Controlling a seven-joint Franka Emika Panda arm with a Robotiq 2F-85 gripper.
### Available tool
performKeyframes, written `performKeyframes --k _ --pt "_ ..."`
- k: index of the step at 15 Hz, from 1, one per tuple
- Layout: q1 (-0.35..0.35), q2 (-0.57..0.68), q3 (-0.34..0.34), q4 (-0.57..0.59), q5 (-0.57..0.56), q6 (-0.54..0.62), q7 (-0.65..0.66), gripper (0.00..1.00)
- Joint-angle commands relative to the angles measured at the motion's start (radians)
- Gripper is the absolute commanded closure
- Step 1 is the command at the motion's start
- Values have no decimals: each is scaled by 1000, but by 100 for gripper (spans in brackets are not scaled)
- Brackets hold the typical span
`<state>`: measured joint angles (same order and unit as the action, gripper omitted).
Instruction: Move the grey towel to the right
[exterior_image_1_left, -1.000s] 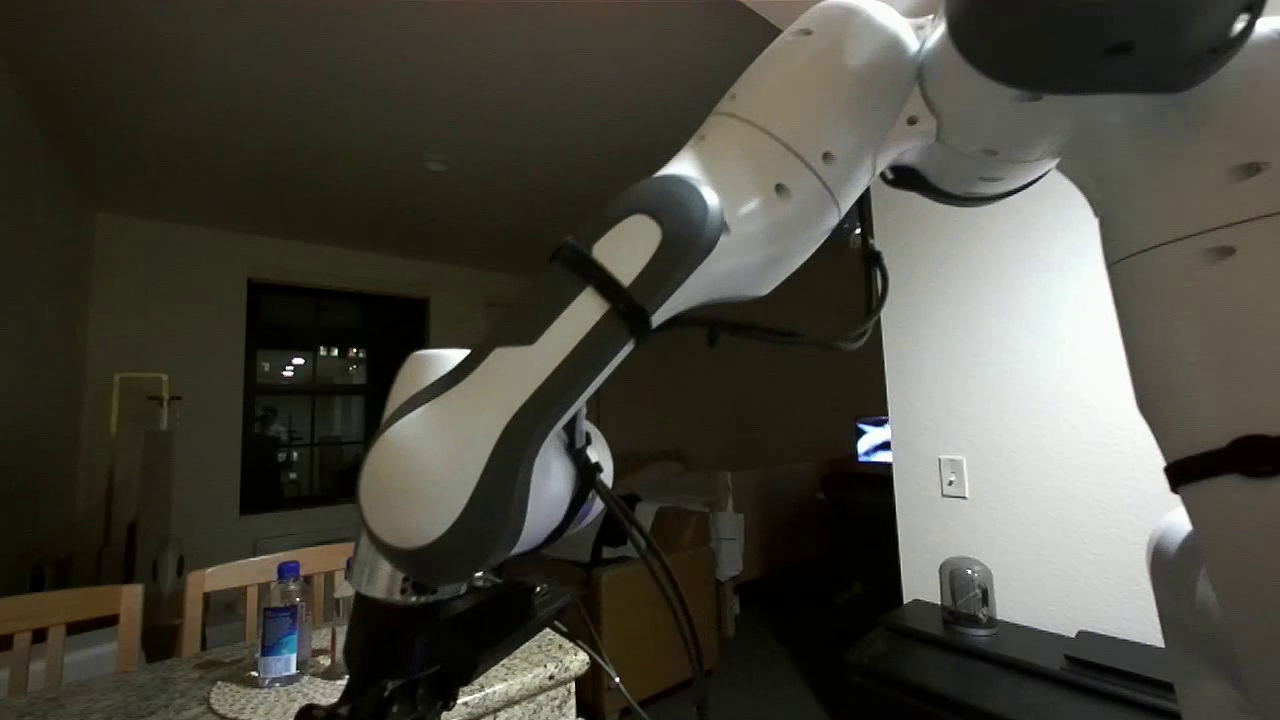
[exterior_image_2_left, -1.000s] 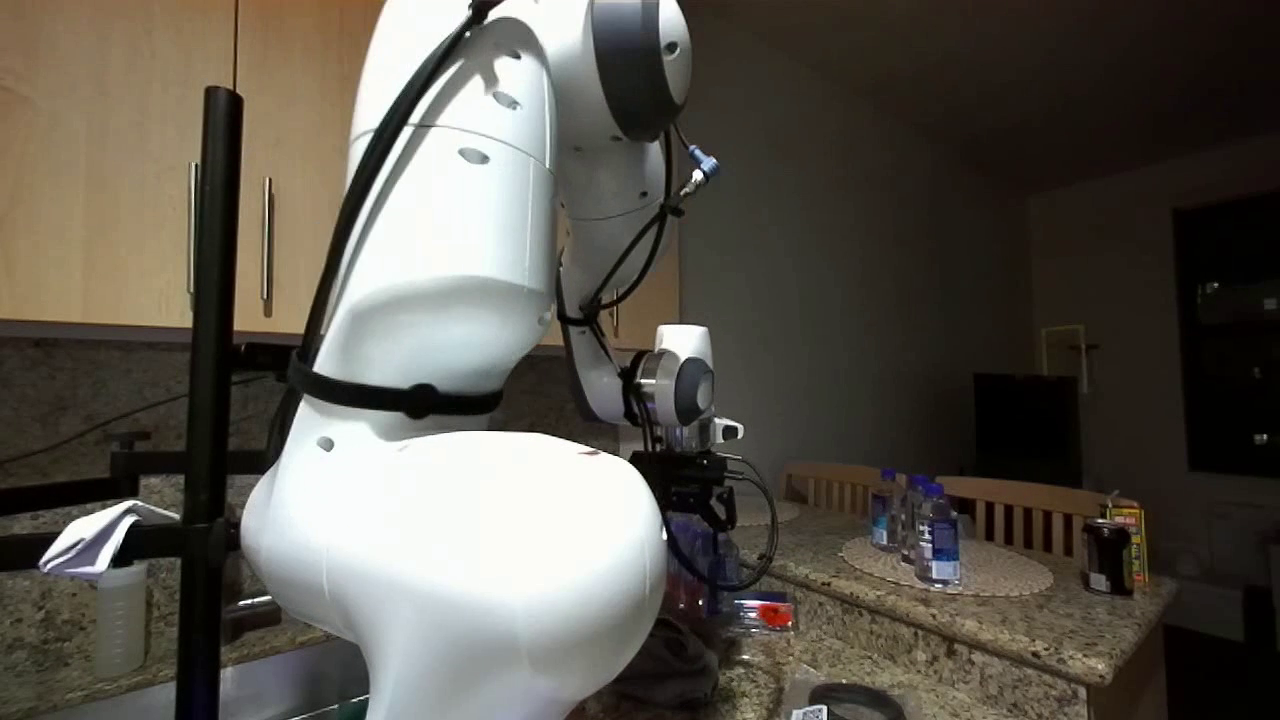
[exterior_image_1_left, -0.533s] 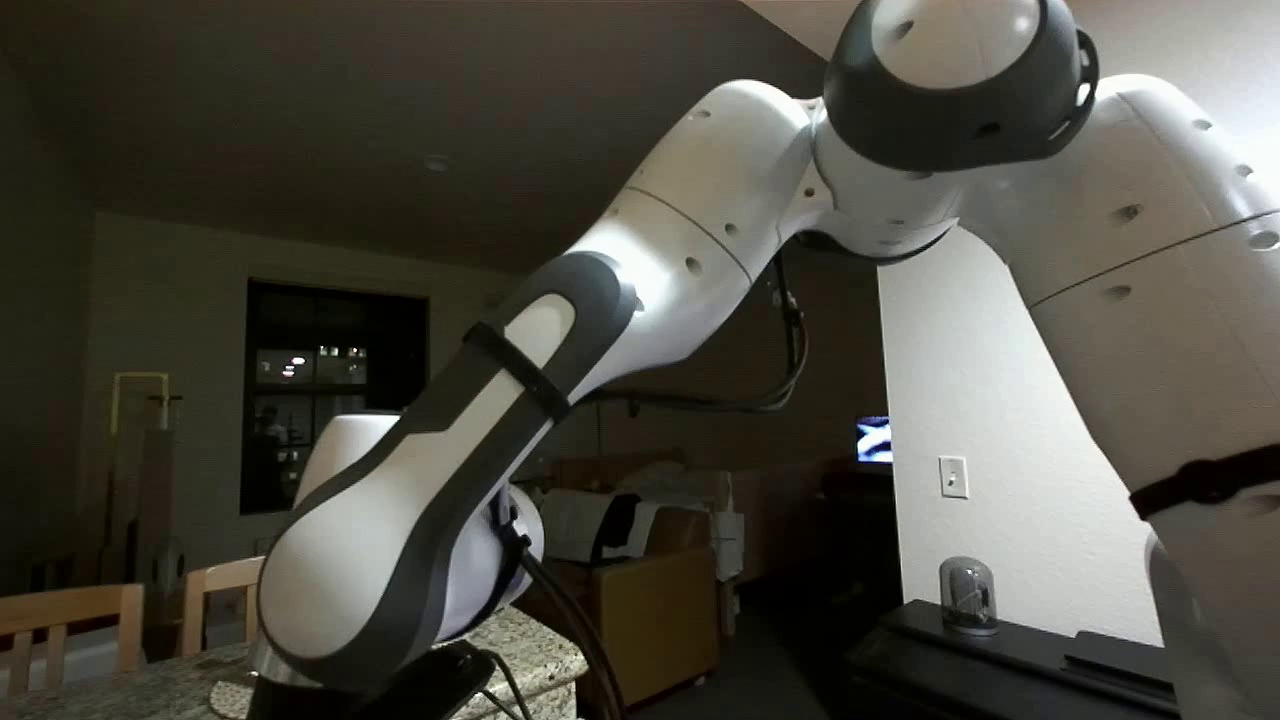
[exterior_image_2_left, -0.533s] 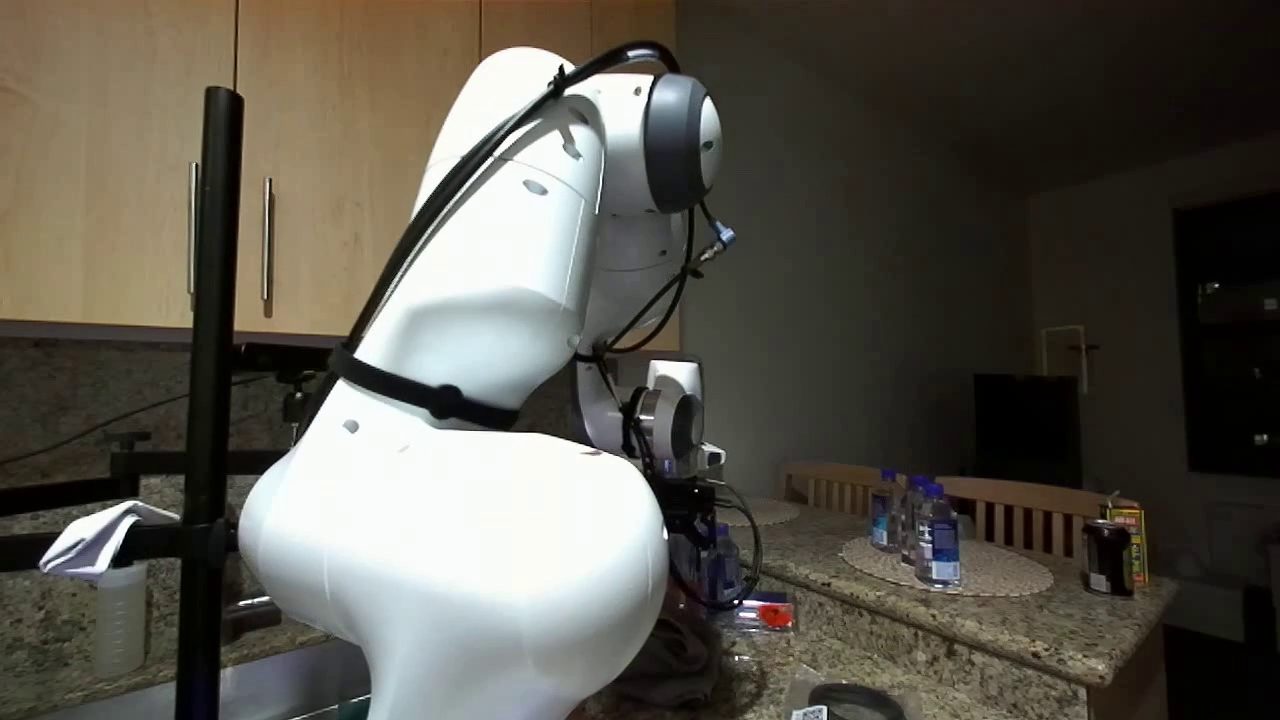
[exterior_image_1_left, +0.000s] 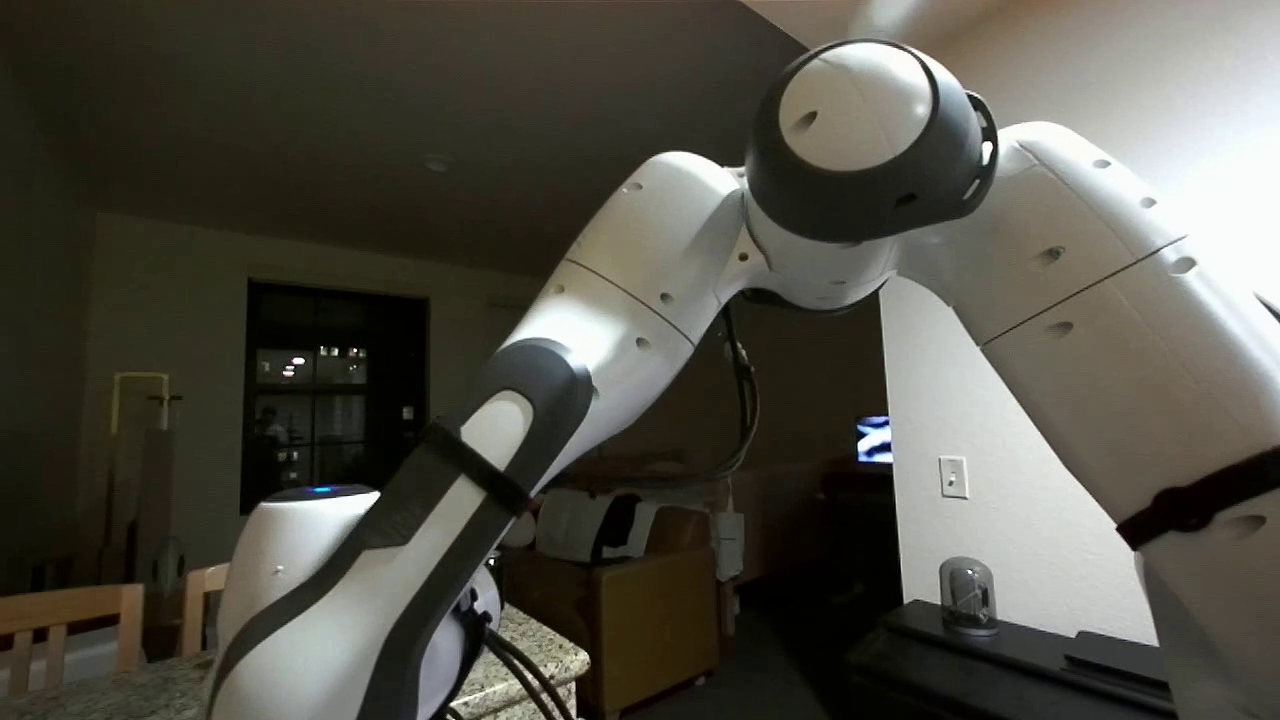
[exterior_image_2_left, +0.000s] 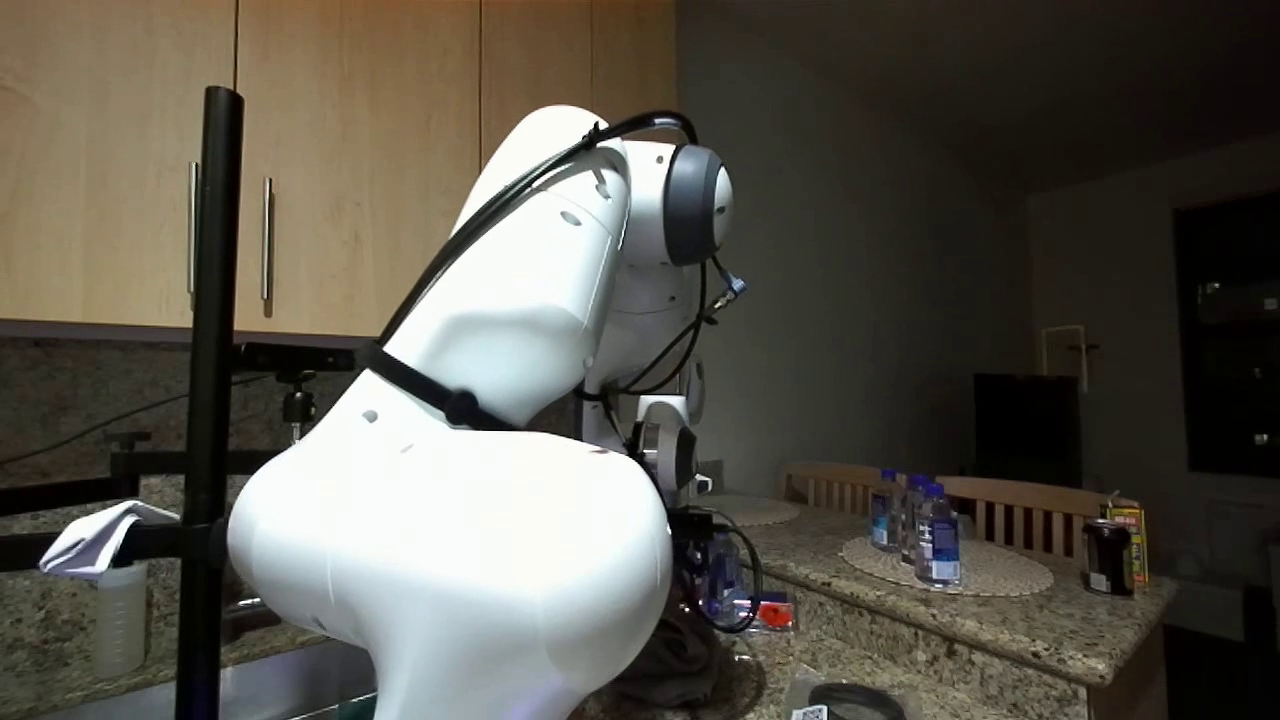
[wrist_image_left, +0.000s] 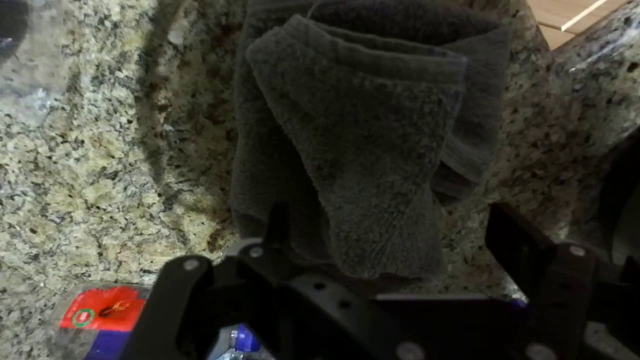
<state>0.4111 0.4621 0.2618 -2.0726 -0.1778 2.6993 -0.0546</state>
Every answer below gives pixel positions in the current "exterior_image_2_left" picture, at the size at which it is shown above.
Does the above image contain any black television screen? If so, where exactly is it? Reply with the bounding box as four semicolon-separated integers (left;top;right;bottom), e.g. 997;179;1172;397
970;367;1090;491

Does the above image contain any white crumpled cloth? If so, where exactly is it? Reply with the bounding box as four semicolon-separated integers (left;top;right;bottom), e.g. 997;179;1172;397
35;495;183;578

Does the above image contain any small red item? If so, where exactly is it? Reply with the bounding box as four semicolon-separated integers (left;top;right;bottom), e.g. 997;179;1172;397
747;590;805;634

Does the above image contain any light wooden cabinet door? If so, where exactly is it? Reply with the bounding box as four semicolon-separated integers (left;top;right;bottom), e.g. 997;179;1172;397
0;0;245;333
236;0;485;344
475;0;682;152

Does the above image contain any light wooden chair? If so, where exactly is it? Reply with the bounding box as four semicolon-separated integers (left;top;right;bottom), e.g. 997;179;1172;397
950;470;1113;562
781;459;884;519

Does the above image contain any black horizontal clamp bar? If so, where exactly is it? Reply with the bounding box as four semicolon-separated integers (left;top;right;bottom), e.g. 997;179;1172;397
0;445;313;575

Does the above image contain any black vertical pole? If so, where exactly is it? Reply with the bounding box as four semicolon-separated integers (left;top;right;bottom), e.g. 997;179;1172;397
174;84;250;720

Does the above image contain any white frame stand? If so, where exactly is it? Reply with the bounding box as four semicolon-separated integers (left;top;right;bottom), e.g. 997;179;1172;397
1035;318;1105;399

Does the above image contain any black round item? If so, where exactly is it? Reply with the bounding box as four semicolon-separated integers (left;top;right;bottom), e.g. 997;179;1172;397
805;679;914;720

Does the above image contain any grey towel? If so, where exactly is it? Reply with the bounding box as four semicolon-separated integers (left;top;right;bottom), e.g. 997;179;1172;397
637;599;774;711

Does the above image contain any metal cabinet handle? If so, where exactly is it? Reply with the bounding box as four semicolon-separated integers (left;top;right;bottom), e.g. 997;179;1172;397
258;172;282;325

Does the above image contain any yellow carton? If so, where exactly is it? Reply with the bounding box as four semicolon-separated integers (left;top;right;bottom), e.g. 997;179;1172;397
1105;491;1156;599

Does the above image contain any dark window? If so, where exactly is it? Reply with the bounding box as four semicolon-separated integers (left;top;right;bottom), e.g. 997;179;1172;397
1170;188;1280;482

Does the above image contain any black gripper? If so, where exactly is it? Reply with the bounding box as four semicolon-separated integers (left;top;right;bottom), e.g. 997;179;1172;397
669;501;733;599

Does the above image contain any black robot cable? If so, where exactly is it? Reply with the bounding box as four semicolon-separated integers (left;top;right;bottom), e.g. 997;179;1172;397
378;109;767;632

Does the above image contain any clear water bottle blue cap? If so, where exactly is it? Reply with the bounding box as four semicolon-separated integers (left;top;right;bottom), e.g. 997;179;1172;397
918;479;970;590
896;466;940;562
867;465;904;557

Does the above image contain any white plastic container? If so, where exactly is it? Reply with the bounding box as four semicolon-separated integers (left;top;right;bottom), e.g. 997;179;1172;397
76;557;152;683

